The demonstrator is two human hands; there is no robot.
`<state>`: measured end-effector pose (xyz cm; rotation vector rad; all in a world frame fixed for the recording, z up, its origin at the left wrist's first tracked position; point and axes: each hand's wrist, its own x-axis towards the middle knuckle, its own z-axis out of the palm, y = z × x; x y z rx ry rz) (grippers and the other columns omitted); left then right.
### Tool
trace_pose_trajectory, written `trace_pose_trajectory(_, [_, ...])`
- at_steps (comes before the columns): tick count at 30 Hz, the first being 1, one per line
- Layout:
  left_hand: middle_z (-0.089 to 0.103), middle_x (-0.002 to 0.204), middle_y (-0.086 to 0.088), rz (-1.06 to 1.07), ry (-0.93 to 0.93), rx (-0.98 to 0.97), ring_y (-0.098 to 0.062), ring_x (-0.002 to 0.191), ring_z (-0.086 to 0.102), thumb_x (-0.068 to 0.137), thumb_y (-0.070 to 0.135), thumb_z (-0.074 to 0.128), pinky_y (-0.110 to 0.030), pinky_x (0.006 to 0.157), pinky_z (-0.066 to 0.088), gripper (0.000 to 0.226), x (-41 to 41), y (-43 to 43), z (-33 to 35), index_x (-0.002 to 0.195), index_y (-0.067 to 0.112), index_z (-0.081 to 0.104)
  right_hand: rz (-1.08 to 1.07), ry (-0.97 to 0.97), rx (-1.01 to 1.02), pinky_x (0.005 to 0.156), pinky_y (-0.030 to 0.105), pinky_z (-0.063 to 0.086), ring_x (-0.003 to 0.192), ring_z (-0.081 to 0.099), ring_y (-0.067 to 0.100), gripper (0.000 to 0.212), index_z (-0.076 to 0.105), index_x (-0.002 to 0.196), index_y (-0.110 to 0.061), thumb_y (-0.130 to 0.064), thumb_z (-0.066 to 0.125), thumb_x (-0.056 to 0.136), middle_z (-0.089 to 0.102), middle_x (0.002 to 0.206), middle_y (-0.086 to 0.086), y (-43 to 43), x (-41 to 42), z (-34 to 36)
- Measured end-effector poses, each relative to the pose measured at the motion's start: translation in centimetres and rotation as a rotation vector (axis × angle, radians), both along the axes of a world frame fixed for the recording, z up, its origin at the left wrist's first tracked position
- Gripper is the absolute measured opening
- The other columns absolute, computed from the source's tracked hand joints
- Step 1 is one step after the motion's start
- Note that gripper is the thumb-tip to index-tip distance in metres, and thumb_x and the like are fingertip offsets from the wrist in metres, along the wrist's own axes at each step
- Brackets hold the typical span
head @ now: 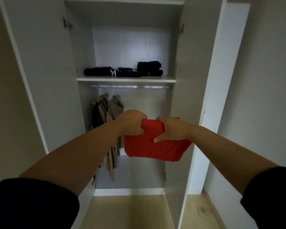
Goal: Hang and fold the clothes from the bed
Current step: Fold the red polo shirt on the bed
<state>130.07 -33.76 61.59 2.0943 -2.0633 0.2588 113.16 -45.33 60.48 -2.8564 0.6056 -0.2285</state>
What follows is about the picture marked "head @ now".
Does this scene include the person's left hand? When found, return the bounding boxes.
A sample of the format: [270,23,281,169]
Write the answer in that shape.
[115,109,148,137]

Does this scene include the person's right hand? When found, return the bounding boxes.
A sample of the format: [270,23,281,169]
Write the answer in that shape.
[153,116,195,143]

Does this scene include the red polo shirt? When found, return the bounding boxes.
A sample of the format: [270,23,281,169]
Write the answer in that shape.
[123,119,193,163]

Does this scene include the khaki zip jacket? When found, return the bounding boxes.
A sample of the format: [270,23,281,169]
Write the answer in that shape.
[103,95,126,182]

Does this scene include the red and navy sports jacket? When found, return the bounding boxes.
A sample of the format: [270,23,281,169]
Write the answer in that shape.
[137,61,164,77]

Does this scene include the navy white-striped track trousers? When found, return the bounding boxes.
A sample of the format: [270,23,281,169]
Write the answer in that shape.
[83,66,112,77]

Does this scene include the white wardrobe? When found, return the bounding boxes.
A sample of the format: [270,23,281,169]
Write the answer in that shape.
[0,0,252,229]

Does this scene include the person's left forearm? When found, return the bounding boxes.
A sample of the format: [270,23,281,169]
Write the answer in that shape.
[19,117,129,197]

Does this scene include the person's right forearm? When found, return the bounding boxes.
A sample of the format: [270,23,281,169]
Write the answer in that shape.
[188,125,279,195]

